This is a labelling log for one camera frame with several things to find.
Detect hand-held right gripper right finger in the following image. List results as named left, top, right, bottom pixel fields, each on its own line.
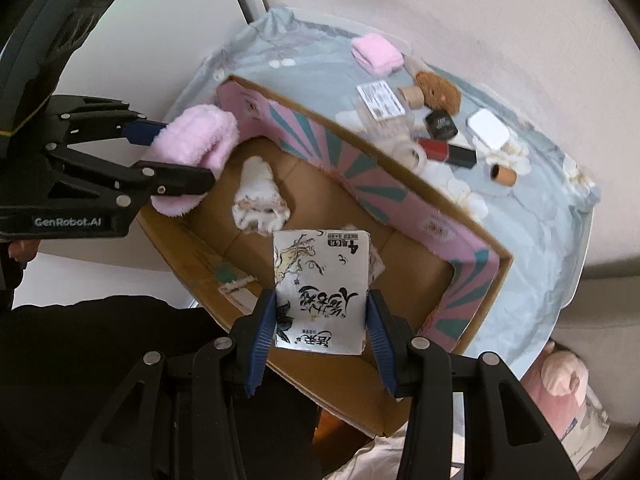
left=366, top=289, right=583, bottom=480

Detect white plush toy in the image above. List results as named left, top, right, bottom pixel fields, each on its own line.
left=231, top=156, right=292, bottom=236

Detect white printed tissue packet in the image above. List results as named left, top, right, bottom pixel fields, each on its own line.
left=272, top=229, right=373, bottom=357

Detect folded pink cloth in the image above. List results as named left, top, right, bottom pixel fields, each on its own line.
left=349, top=32, right=404, bottom=75

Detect white square case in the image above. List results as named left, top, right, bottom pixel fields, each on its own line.
left=466, top=108, right=510, bottom=151

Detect white crumpled cloth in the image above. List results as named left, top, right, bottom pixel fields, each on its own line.
left=322, top=432, right=408, bottom=480

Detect clear tape roll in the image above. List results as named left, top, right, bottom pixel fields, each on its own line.
left=392, top=140, right=430, bottom=171

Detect clear packet with white label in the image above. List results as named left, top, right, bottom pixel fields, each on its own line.
left=350, top=80, right=416, bottom=133

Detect pink fluffy cloth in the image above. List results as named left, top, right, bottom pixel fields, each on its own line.
left=147, top=104, right=241, bottom=218

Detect floral bedding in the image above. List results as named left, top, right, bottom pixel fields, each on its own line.
left=555, top=385, right=613, bottom=471

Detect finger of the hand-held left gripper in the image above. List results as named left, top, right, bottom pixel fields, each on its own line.
left=45, top=97, right=169, bottom=149
left=46, top=141, right=217, bottom=207

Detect pink and teal cardboard box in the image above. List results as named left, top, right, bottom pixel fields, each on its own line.
left=136, top=74, right=515, bottom=438

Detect person's left hand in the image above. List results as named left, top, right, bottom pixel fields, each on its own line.
left=9, top=239, right=46, bottom=267

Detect pink plush pig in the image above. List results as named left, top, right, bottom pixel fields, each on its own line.
left=520, top=340, right=590, bottom=441

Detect black round jar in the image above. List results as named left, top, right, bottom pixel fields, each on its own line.
left=424, top=109, right=458, bottom=141

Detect brown plush toy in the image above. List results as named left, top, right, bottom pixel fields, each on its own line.
left=414, top=70, right=462, bottom=113

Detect red and black lipstick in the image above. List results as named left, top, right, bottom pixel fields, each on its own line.
left=417, top=138, right=478, bottom=170

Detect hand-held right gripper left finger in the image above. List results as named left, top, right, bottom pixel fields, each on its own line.
left=60, top=289, right=278, bottom=480

